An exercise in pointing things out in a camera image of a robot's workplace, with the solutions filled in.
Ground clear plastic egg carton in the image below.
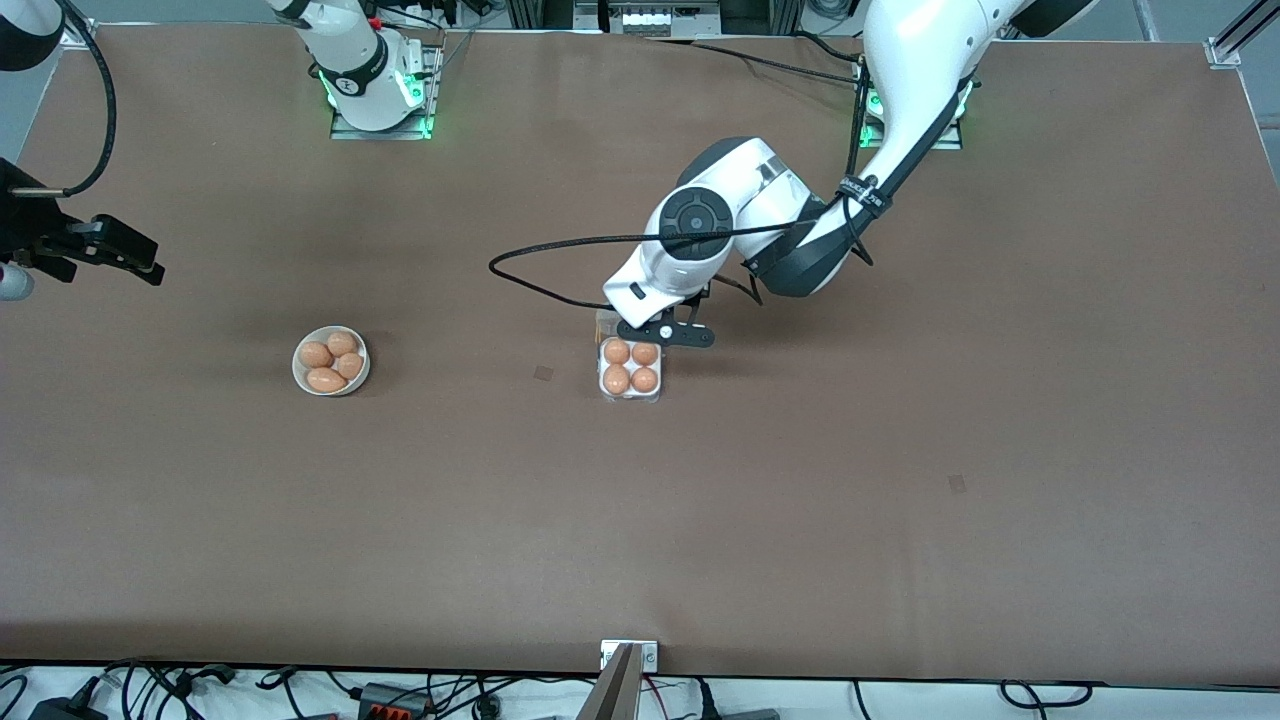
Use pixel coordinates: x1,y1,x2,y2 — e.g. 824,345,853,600
595,308,664,405

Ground white bowl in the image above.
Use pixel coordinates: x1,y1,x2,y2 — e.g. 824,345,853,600
292,326,371,398

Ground white power strip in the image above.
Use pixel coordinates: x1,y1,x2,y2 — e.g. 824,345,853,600
575,0,723,39

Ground black power adapter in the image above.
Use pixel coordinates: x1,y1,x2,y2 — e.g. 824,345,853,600
28,696,107,720

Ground black connector block orange levers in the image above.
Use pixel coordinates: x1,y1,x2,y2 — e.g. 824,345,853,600
357,683,438,720

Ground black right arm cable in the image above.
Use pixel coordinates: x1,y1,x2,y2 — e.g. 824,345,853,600
8,0,118,198

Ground long black cable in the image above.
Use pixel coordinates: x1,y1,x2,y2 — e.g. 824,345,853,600
645,38,867,87

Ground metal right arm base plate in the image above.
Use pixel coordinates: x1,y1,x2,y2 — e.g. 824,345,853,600
330,45,441,141

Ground short black cable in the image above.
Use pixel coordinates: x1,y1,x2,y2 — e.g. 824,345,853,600
795,30,869,63

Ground silver camera mount bracket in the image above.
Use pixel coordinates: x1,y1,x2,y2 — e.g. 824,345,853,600
600,640,659,673

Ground aluminium camera mount bar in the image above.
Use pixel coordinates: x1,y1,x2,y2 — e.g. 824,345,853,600
575,643,642,720

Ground black cable bundle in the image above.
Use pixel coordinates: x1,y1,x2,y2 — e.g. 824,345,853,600
430,675,591,720
100,658,241,720

